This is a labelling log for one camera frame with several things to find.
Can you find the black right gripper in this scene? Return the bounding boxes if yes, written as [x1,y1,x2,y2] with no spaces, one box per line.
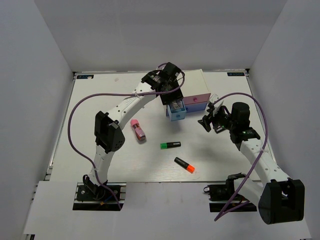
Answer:
[198,106,237,132]

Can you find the clear jar of paper clips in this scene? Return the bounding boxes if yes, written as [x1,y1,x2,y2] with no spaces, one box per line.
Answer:
[171,100,184,112]

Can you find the light blue small drawer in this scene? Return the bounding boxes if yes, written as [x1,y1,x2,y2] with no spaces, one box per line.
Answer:
[166,104,187,122]

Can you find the white mini drawer cabinet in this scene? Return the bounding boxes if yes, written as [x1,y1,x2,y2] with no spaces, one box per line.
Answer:
[180,69,211,97]

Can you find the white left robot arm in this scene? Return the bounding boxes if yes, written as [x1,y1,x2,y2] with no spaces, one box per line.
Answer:
[83,62,185,200]

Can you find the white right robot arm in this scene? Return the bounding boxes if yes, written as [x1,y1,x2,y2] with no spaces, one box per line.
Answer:
[199,102,305,225]

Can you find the blue wide bottom drawer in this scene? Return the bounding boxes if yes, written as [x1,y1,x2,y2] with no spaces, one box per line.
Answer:
[165,102,208,117]

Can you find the pink small drawer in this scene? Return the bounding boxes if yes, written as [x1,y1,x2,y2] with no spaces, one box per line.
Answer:
[183,93,211,105]

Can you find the green highlighter marker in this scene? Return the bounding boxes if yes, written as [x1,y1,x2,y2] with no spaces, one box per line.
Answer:
[160,141,181,150]

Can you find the pink tube of erasers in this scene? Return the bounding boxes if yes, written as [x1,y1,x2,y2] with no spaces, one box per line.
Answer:
[130,119,146,142]

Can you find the orange highlighter marker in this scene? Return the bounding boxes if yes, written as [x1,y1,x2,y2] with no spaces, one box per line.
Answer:
[174,157,195,174]

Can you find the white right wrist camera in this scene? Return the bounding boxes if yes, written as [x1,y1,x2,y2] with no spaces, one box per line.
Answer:
[207,94,224,118]

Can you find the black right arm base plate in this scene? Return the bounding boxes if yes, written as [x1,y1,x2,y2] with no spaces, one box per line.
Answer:
[203,183,258,213]

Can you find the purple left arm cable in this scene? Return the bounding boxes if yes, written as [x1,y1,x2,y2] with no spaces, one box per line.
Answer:
[67,62,186,210]

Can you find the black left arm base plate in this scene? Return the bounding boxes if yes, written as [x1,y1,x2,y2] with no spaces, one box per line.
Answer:
[72,183,126,212]

